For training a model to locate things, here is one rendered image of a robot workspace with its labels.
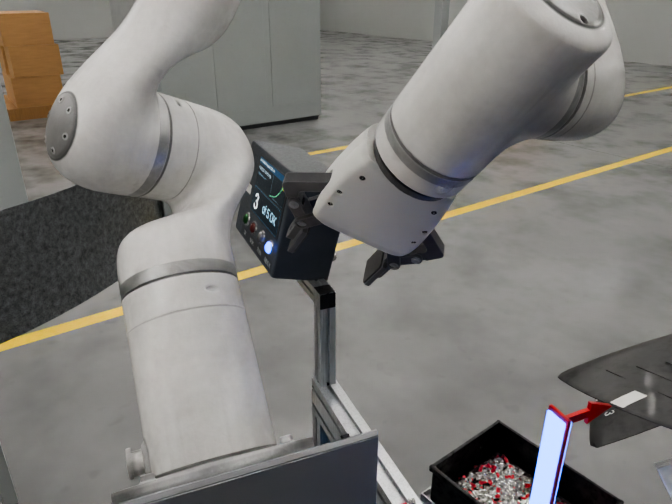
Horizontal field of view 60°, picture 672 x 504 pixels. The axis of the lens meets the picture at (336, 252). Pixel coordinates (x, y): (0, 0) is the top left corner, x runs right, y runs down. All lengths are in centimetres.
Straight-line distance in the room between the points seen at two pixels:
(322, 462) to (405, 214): 21
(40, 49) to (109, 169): 771
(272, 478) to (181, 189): 34
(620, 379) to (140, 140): 56
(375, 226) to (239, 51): 635
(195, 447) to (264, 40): 654
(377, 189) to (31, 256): 163
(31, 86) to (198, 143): 771
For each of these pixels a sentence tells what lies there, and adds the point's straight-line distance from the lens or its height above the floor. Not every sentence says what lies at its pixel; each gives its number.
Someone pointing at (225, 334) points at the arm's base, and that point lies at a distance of 57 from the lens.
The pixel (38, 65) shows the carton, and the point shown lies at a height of 63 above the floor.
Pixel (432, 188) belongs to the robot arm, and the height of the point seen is 140.
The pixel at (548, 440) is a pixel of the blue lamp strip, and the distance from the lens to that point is 59.
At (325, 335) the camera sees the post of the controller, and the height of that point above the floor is 97.
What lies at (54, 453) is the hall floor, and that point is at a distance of 244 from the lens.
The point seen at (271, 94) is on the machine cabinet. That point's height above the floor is 37.
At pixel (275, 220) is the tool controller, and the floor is 117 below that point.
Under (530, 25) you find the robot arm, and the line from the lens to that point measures 36.
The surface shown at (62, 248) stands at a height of 77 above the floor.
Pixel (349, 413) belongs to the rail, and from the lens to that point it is 105.
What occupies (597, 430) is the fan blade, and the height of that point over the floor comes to 93.
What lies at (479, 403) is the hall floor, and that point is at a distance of 250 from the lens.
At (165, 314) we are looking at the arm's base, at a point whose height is 126.
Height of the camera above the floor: 154
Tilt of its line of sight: 25 degrees down
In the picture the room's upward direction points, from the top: straight up
